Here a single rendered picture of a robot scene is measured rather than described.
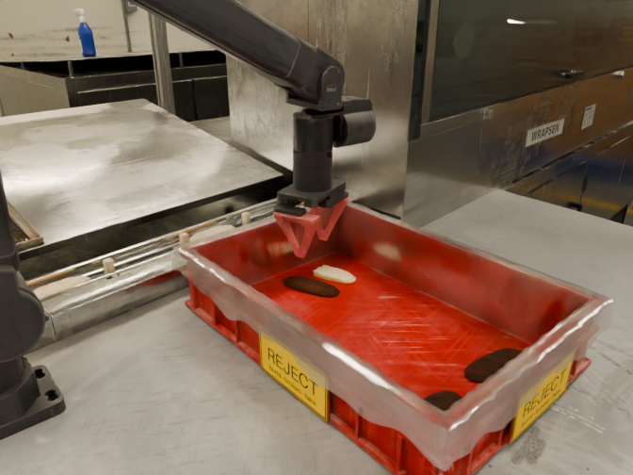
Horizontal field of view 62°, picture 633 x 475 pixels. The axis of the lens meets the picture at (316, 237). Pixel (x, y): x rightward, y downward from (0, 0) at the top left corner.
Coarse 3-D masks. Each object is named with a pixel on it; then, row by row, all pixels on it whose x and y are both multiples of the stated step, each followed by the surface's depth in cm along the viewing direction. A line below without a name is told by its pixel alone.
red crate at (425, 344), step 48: (192, 288) 75; (288, 288) 84; (384, 288) 84; (240, 336) 69; (336, 336) 72; (384, 336) 72; (432, 336) 72; (480, 336) 72; (432, 384) 63; (384, 432) 51
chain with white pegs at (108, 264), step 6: (300, 204) 111; (246, 216) 101; (246, 222) 101; (180, 234) 92; (186, 234) 92; (180, 240) 92; (186, 240) 92; (108, 258) 83; (108, 264) 82; (108, 270) 83; (114, 270) 83
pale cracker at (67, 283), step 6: (78, 276) 80; (84, 276) 81; (60, 282) 78; (66, 282) 78; (72, 282) 78; (78, 282) 79; (84, 282) 79; (42, 288) 76; (48, 288) 76; (54, 288) 76; (60, 288) 77; (66, 288) 77; (36, 294) 75; (42, 294) 75; (48, 294) 75
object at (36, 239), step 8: (8, 208) 91; (16, 216) 90; (24, 224) 88; (24, 232) 86; (32, 232) 86; (16, 240) 84; (24, 240) 84; (32, 240) 83; (40, 240) 84; (24, 248) 82
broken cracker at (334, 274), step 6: (318, 270) 87; (324, 270) 87; (330, 270) 87; (336, 270) 87; (342, 270) 87; (318, 276) 87; (324, 276) 86; (330, 276) 86; (336, 276) 86; (342, 276) 86; (348, 276) 86; (354, 276) 87; (336, 282) 85; (342, 282) 85; (348, 282) 85
